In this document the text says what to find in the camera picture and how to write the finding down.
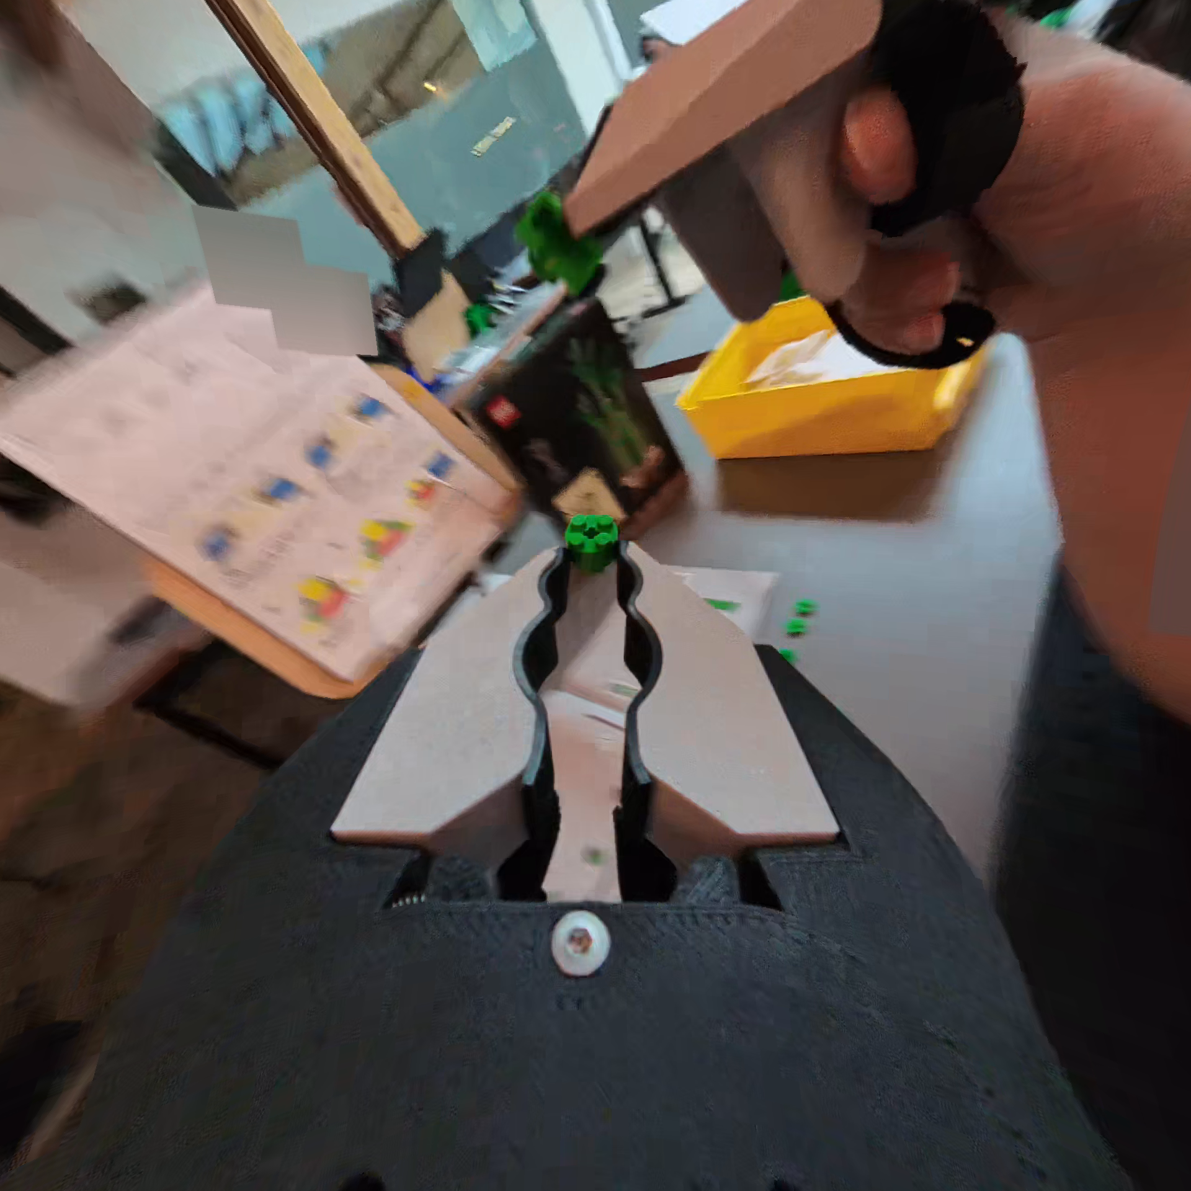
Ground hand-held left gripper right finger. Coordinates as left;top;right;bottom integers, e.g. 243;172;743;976
614;545;843;904

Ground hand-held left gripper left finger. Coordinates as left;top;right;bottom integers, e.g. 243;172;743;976
330;548;571;902

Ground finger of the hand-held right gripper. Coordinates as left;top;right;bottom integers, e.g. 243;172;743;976
562;0;884;240

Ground green leafy toy brick piece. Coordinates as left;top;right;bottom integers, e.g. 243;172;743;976
514;190;605;298

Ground green round toy brick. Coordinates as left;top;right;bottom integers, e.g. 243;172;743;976
564;514;621;575

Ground person's right forearm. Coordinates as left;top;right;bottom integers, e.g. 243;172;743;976
1022;312;1191;728

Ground brown desk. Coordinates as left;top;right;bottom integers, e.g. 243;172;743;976
483;280;1071;885

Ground person's right hand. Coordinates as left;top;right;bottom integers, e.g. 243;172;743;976
835;15;1191;351

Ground white plastic bag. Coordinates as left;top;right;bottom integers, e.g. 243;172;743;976
743;328;880;390

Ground yellow plastic bin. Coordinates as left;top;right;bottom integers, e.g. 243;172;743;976
676;297;989;463

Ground black toy brick box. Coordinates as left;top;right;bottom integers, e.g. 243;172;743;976
472;300;691;539

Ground printed instruction sheet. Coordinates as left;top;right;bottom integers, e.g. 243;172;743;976
0;287;507;685

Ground person's dark pants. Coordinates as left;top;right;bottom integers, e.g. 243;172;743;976
991;567;1191;1191

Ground wooden post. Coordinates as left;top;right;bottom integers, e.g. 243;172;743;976
207;0;426;260

